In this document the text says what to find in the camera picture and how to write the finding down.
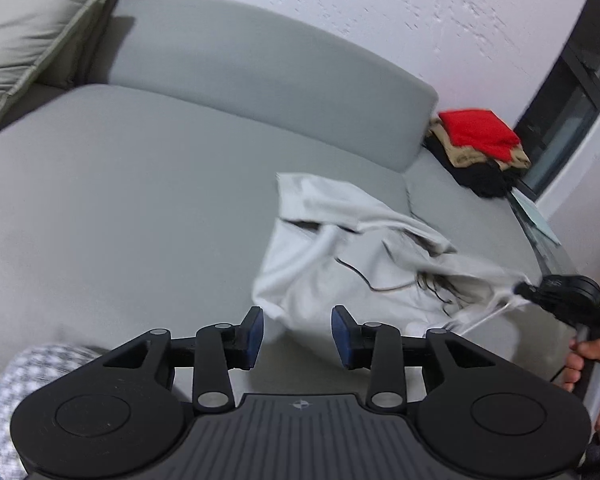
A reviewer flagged light grey shirt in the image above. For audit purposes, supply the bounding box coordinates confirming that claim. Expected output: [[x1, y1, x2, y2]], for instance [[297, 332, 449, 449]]
[[252, 174, 526, 360]]

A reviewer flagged glass side table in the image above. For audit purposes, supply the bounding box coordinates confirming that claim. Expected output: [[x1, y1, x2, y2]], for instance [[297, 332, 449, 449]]
[[507, 188, 578, 275]]

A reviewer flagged grey sofa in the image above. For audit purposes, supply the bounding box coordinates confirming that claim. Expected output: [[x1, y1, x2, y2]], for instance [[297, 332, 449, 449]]
[[0, 0, 543, 375]]

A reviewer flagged red folded garment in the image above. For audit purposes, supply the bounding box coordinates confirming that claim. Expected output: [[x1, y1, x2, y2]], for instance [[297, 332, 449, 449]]
[[438, 108, 520, 162]]

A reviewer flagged houndstooth patterned fabric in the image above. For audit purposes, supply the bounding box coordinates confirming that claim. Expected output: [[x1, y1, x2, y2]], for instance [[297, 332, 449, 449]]
[[0, 344, 100, 411]]

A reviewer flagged grey front pillow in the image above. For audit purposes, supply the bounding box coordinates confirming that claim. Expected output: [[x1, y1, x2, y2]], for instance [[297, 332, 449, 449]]
[[0, 0, 104, 121]]

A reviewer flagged dark window frame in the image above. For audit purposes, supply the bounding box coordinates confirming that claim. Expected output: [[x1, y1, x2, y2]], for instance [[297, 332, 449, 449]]
[[515, 0, 600, 200]]

